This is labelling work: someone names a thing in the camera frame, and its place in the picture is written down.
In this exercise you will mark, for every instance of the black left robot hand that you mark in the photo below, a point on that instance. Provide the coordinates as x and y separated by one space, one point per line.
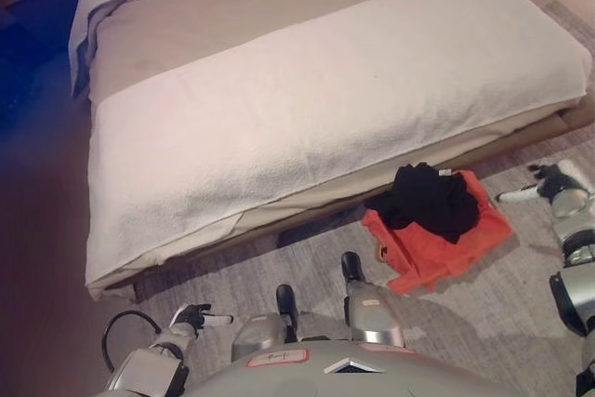
193 315

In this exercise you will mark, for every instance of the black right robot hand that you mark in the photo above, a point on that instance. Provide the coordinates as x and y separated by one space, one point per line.
551 181

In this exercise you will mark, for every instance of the black garment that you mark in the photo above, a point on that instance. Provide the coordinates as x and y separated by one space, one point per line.
427 202

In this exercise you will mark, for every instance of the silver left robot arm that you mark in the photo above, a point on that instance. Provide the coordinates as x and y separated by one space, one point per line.
149 364

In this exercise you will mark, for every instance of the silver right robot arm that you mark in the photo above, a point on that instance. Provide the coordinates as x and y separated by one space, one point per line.
574 253

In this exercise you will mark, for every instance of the low bed with beige base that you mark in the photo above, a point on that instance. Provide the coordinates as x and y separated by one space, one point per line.
302 202

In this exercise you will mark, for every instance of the silver left robot leg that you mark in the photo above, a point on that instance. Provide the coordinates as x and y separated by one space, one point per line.
255 336

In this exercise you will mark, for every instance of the silver robot leg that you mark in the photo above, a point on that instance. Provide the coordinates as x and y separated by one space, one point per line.
374 313
255 336

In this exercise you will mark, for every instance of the black left robot foot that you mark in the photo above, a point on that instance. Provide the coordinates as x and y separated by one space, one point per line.
286 299

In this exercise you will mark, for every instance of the black robot foot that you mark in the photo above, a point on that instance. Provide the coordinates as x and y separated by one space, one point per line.
352 267
286 299

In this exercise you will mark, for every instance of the orange shirt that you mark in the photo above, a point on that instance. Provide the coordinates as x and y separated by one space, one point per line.
418 253

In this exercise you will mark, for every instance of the black right robot foot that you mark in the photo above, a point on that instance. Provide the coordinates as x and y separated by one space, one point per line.
352 267

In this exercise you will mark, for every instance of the grey robot torso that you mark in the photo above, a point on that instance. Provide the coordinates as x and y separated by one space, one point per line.
348 376

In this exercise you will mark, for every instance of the silver right robot leg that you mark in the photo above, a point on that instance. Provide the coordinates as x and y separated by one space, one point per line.
374 313

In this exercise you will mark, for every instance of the white textured blanket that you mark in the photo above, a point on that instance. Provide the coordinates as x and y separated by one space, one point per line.
302 113

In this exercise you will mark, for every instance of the beige duvet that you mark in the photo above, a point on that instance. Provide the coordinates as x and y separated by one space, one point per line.
209 20

